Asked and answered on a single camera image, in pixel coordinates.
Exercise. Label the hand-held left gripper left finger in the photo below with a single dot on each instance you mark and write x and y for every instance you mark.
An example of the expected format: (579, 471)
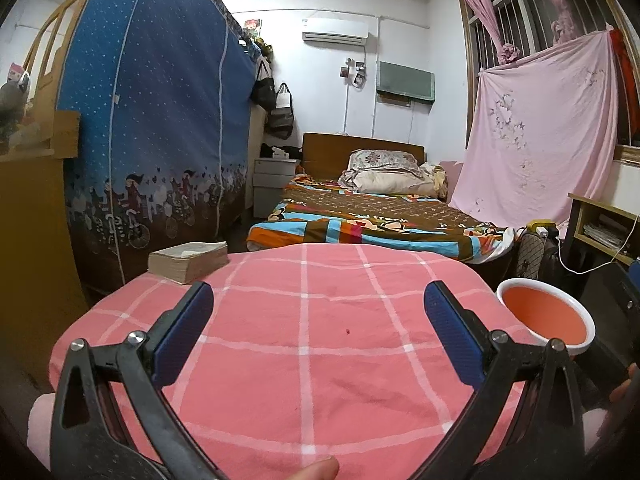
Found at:
(182, 335)

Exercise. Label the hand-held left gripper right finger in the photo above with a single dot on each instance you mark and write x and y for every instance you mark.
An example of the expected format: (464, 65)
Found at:
(452, 335)

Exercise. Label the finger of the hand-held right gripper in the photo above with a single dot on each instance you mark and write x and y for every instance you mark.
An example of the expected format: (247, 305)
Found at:
(635, 271)

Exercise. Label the orange basin with white rim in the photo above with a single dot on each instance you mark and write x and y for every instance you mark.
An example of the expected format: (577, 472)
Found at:
(542, 315)

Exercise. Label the person's right hand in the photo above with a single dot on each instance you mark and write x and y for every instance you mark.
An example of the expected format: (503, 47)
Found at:
(625, 387)

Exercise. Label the person's left hand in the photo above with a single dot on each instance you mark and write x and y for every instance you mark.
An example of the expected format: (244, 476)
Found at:
(312, 470)

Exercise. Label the stack of papers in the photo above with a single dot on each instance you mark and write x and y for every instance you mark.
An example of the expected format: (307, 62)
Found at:
(602, 232)

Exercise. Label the thick old book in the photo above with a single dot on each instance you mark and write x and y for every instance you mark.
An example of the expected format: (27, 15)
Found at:
(190, 262)

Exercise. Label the wooden shelf unit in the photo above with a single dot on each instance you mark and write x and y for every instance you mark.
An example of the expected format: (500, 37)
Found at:
(577, 220)

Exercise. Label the yellow case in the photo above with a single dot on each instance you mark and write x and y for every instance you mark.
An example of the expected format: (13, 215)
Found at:
(544, 225)

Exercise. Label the patterned bag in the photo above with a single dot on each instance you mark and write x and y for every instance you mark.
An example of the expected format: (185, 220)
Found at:
(530, 257)

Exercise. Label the pink checked tablecloth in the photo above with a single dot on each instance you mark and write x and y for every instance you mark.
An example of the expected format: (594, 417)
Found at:
(325, 360)

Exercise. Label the colourful cartoon bedspread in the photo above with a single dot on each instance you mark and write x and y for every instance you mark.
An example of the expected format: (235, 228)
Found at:
(360, 220)

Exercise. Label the pink board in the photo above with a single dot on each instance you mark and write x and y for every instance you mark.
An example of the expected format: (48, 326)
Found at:
(452, 177)

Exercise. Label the pillows on bed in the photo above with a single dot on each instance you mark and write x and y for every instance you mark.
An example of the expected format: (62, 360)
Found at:
(390, 182)

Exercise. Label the person's pink clothing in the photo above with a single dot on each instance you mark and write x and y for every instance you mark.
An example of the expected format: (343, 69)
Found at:
(40, 430)

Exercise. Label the pink hanging sheet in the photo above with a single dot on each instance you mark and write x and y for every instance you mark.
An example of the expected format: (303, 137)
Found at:
(540, 125)

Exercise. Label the white nightstand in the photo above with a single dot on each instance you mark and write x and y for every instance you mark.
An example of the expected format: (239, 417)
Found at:
(272, 182)

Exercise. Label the wooden cabinet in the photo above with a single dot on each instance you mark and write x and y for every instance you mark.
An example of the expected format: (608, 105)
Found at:
(35, 235)

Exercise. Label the floral pillow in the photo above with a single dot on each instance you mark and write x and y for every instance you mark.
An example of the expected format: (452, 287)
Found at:
(382, 158)

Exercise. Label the red cloth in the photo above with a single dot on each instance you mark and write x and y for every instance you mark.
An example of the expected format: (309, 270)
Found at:
(625, 70)

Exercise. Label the black tissue box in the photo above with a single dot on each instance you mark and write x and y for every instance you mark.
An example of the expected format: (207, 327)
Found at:
(280, 151)

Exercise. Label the wooden bed headboard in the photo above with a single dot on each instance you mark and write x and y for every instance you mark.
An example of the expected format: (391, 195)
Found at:
(325, 152)

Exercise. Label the dark hanging bag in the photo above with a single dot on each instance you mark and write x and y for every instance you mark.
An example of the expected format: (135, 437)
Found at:
(280, 124)

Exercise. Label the blue fabric wardrobe cover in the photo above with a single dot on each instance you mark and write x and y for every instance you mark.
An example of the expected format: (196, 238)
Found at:
(150, 85)

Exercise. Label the white hanging tote bag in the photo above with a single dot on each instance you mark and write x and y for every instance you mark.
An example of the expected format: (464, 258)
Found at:
(283, 99)

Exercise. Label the black hanging bag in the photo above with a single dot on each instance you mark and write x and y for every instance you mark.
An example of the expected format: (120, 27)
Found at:
(262, 90)

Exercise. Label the grey plush toy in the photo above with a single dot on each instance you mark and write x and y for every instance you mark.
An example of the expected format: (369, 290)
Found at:
(10, 105)

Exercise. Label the barred window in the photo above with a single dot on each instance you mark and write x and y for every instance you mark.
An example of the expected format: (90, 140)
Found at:
(520, 0)

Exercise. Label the clutter atop wardrobe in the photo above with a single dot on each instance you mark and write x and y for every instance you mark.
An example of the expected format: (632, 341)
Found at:
(257, 40)

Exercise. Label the white air conditioner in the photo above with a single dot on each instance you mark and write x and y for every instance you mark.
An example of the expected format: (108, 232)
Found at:
(335, 30)

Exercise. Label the wall socket with plugs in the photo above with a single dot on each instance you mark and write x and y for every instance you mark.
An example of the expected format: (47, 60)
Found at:
(354, 72)

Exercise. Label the wooden bunk bed frame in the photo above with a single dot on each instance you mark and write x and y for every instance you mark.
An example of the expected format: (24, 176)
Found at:
(50, 45)

